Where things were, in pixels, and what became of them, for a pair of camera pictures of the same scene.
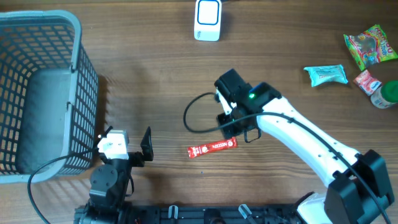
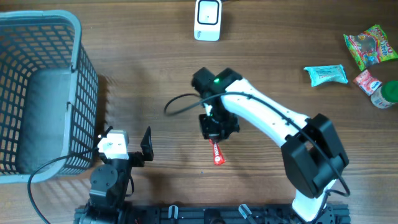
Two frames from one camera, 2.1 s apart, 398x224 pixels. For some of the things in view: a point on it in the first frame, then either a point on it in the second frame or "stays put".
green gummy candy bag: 370,47 stays put
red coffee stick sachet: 198,150 to 217,155
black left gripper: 137,159 stays put
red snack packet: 367,82 stays put
